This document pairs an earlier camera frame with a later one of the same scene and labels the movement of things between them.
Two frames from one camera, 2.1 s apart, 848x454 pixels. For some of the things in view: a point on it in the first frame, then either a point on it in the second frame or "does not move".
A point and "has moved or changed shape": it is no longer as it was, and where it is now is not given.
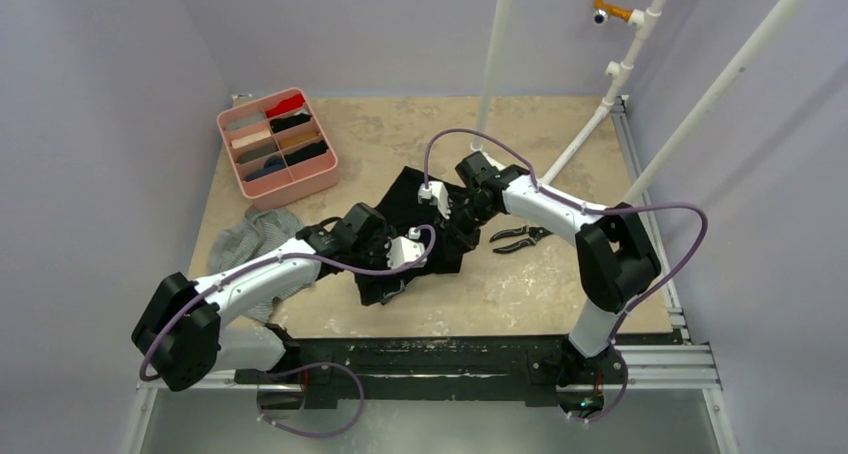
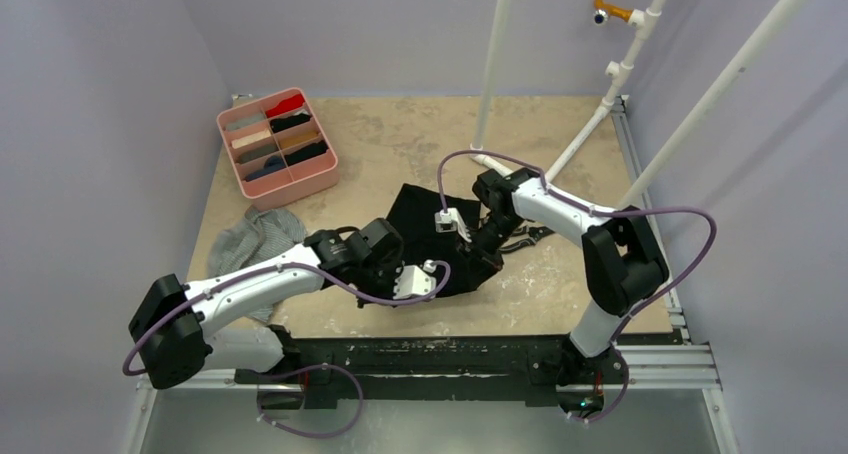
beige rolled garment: [247, 139] does not move
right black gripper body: [460, 223] → [486, 251]
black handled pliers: [534, 233] does not move
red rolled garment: [287, 104] does not move
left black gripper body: [374, 253] → [378, 279]
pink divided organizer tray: [278, 149] does not move
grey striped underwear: [262, 230] does not move
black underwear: [408, 213] has moved or changed shape
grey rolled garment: [245, 120] does not move
